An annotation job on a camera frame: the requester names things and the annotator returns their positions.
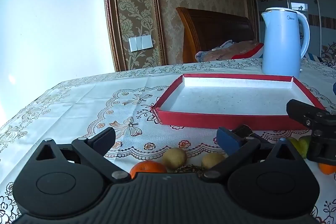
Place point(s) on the white wall light switch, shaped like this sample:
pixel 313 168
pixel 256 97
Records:
pixel 141 43

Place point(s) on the pink patterned pillow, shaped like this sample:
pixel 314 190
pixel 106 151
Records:
pixel 236 50

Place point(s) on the orange mandarin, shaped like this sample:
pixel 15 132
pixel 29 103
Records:
pixel 326 169
pixel 147 169

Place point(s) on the tan longan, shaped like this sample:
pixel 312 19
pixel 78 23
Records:
pixel 174 158
pixel 211 161

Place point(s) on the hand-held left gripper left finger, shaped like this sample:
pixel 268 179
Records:
pixel 105 140

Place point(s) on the gilded wall moulding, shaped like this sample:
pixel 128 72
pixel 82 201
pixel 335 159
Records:
pixel 109 16

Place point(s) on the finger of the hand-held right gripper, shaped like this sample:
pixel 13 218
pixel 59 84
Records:
pixel 334 88
pixel 302 111

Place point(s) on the floral sliding door wardrobe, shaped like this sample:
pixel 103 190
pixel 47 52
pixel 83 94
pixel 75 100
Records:
pixel 323 16

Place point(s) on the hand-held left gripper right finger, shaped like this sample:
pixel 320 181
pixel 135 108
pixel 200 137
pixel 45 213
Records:
pixel 228 141

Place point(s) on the red cardboard tray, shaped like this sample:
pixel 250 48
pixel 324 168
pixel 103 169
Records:
pixel 236 98

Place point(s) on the light blue electric kettle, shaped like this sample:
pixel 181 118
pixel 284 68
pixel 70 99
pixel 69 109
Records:
pixel 278 43

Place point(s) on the brown wooden bed headboard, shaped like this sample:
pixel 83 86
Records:
pixel 210 29

